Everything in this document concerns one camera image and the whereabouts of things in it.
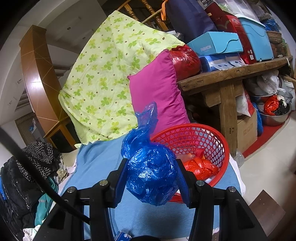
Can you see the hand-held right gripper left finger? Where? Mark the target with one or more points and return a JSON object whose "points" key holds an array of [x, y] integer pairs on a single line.
{"points": [[121, 183]]}

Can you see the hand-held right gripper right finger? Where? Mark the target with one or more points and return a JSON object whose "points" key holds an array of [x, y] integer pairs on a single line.
{"points": [[183, 183]]}

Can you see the blue plastic bag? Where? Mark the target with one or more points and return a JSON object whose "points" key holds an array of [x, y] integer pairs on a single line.
{"points": [[150, 169]]}

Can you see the red plastic mesh basket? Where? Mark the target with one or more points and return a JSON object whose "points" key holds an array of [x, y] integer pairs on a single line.
{"points": [[185, 139]]}

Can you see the orange plastic bag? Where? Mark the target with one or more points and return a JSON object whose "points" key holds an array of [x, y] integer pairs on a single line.
{"points": [[198, 166]]}

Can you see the blue bed sheet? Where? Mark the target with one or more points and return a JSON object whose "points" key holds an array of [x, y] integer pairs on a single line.
{"points": [[97, 162]]}

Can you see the small blue packet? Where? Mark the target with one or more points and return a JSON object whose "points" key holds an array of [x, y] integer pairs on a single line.
{"points": [[122, 236]]}

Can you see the cream pillow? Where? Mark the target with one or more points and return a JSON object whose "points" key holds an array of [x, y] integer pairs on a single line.
{"points": [[69, 158]]}

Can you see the beige patterned cloth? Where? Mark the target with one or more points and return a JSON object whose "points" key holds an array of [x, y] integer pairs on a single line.
{"points": [[62, 174]]}

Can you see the teal garment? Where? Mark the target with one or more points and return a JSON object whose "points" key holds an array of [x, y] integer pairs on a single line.
{"points": [[45, 204]]}

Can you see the brown cardboard box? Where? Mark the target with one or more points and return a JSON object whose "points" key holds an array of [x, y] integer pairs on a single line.
{"points": [[246, 132]]}

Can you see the black polka dot garment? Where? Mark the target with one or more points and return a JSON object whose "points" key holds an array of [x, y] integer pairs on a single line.
{"points": [[41, 157]]}

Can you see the brown wooden board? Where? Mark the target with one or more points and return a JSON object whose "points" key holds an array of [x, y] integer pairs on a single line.
{"points": [[267, 210]]}

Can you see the red floor mat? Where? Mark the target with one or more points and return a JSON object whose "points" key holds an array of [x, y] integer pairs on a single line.
{"points": [[266, 139]]}

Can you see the magenta pillow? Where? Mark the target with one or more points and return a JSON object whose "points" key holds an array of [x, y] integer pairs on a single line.
{"points": [[157, 92]]}

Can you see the white red printed sack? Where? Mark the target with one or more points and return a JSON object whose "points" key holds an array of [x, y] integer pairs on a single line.
{"points": [[245, 104]]}

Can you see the old wooden table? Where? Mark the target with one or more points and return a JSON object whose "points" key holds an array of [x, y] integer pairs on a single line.
{"points": [[226, 92]]}

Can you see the green clover print quilt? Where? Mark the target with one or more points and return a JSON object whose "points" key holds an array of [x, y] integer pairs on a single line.
{"points": [[104, 81]]}

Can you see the black jacket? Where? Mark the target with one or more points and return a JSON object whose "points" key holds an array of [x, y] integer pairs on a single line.
{"points": [[16, 190]]}

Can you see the metal basin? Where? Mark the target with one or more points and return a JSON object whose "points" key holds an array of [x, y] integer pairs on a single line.
{"points": [[275, 120]]}

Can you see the small red plastic bag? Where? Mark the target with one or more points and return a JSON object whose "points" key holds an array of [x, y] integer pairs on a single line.
{"points": [[271, 105]]}

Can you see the large red plastic bag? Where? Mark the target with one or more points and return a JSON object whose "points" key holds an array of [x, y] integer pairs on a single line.
{"points": [[185, 62]]}

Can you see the black plastic bag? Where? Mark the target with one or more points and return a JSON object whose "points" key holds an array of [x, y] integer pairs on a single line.
{"points": [[282, 107]]}

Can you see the white blue packets stack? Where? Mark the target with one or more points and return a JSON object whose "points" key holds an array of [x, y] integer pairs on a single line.
{"points": [[222, 63]]}

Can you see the curved wooden cabinet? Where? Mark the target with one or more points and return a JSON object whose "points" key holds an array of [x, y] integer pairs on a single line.
{"points": [[39, 81]]}

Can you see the white crumpled plastic bag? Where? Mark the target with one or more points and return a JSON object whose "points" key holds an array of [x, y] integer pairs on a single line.
{"points": [[268, 82]]}

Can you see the light blue cardboard box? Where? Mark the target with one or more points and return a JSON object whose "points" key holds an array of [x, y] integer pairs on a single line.
{"points": [[215, 44]]}

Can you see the red cardboard box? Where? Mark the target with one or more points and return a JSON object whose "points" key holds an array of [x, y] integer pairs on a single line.
{"points": [[240, 39]]}

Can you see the blue plastic storage bin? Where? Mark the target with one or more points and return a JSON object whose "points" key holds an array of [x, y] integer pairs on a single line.
{"points": [[256, 39]]}

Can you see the wicker basket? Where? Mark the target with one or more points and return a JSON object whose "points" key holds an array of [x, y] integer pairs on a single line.
{"points": [[274, 37]]}

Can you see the wooden stair railing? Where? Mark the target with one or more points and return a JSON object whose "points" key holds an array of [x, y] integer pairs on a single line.
{"points": [[148, 9]]}

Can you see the crumpled blue plastic sack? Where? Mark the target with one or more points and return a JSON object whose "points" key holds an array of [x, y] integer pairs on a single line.
{"points": [[271, 25]]}

